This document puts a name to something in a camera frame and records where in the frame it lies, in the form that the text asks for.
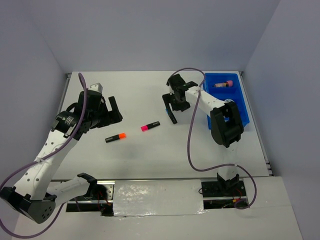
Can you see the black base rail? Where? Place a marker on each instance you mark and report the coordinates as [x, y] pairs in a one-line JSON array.
[[213, 198]]

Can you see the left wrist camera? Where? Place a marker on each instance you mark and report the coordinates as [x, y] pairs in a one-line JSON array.
[[97, 87]]

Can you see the silver foil plate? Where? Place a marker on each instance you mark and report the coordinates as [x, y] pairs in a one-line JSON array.
[[157, 198]]

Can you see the blue black highlighter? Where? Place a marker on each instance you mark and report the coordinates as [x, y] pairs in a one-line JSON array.
[[171, 116]]

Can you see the orange black highlighter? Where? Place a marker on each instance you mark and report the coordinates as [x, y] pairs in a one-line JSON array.
[[115, 137]]

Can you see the pink tube of pins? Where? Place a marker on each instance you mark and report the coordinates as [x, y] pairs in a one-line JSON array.
[[226, 84]]

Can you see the blue compartment tray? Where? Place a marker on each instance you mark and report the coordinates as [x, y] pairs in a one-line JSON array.
[[233, 93]]

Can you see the pink black highlighter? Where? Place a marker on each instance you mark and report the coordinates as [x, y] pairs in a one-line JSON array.
[[150, 126]]

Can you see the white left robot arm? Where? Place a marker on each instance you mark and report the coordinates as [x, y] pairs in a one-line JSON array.
[[32, 195]]

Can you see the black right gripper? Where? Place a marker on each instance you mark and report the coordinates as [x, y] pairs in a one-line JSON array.
[[168, 99]]

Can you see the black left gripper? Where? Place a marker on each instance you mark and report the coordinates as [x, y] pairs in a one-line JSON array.
[[117, 117]]

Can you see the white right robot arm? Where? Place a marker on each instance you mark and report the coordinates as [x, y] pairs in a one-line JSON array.
[[225, 120]]

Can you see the blue round tub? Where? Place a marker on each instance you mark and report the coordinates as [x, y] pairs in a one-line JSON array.
[[229, 101]]

